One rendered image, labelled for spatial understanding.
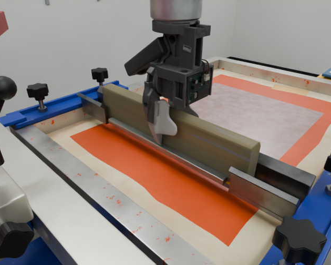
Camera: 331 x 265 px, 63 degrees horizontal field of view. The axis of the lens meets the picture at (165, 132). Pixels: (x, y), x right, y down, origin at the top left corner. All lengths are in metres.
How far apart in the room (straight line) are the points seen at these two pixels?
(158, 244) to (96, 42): 2.54
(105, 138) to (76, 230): 0.33
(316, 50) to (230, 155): 3.84
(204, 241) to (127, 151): 0.25
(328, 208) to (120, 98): 0.40
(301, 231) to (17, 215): 0.28
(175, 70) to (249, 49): 4.18
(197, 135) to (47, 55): 2.22
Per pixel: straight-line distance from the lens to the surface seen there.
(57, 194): 0.35
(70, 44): 2.65
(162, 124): 0.46
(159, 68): 0.42
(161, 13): 0.40
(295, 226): 0.30
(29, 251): 0.47
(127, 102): 0.54
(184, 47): 0.40
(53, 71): 2.61
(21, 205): 0.31
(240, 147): 0.40
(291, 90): 0.94
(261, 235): 0.42
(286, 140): 0.64
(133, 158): 0.53
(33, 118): 0.64
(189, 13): 0.40
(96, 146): 0.58
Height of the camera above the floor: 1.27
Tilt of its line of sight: 30 degrees down
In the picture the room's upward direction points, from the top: straight up
